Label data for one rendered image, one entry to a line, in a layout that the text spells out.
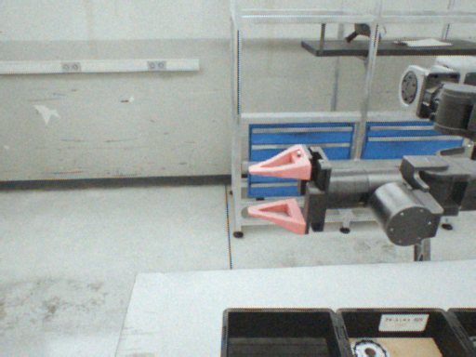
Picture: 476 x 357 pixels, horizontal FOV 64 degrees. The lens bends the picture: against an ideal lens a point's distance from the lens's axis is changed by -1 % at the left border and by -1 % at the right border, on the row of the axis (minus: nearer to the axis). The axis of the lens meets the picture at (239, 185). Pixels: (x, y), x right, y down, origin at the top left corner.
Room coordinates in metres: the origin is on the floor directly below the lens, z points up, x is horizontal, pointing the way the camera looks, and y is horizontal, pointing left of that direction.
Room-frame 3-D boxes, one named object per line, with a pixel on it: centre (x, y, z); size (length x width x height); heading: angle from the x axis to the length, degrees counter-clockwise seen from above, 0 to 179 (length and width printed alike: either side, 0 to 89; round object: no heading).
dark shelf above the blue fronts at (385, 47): (2.70, -1.05, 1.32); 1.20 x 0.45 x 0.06; 93
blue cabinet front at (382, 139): (2.48, -1.22, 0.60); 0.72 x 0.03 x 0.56; 93
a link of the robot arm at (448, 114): (0.86, -0.50, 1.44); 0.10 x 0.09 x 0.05; 3
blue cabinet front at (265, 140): (2.43, -0.42, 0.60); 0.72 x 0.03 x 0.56; 93
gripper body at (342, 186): (0.46, -0.13, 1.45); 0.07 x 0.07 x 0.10; 4
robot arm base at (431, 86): (0.94, -0.51, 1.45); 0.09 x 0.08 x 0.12; 93
